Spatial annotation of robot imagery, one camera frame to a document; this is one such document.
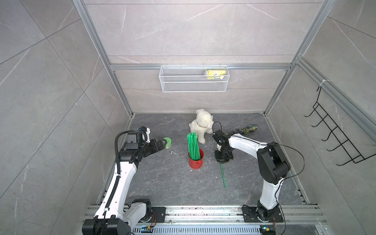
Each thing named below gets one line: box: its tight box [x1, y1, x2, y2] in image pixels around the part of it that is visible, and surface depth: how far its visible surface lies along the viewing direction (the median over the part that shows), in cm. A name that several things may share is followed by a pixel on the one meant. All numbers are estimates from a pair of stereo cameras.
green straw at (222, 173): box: [220, 163, 227, 189], surface depth 88 cm
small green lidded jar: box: [163, 137, 172, 150], surface depth 100 cm
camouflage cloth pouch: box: [235, 124, 259, 136], surface depth 107 cm
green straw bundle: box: [186, 131, 202, 161], surface depth 85 cm
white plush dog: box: [188, 108, 214, 144], surface depth 97 cm
